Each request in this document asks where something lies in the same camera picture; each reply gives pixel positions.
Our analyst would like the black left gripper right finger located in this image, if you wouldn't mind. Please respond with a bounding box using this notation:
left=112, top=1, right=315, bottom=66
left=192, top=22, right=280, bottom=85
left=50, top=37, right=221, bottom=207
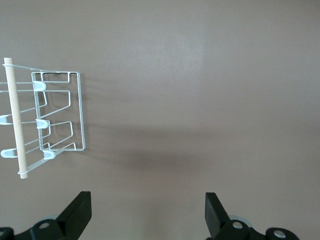
left=205, top=192, right=299, bottom=240

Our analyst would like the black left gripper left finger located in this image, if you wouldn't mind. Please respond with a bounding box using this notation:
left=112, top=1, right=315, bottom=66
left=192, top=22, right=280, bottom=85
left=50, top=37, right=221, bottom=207
left=0, top=190, right=93, bottom=240

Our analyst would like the white wire cup rack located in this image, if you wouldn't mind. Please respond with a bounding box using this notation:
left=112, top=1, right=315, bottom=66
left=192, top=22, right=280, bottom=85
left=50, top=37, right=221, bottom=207
left=0, top=57, right=87, bottom=180

